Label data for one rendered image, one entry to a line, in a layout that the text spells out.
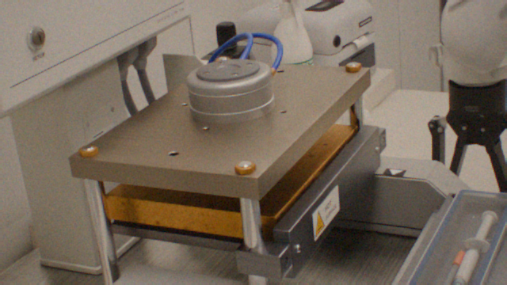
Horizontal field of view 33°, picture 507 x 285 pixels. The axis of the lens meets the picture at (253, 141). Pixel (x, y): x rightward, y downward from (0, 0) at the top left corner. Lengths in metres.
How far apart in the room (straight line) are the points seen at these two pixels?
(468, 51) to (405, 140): 0.65
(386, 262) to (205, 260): 0.19
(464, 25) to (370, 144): 0.20
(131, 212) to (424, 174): 0.31
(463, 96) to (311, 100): 0.38
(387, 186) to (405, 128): 0.78
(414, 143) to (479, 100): 0.48
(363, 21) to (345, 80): 0.94
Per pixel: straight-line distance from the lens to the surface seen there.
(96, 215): 0.75
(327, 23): 1.67
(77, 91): 0.85
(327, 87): 0.82
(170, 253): 0.93
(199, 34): 1.75
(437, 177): 0.89
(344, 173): 0.79
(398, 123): 1.70
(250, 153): 0.69
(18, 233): 1.40
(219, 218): 0.72
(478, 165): 1.51
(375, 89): 1.78
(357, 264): 0.87
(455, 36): 0.99
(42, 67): 0.76
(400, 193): 0.89
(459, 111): 1.15
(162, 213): 0.75
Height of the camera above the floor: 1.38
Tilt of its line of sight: 22 degrees down
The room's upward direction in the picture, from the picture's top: 6 degrees counter-clockwise
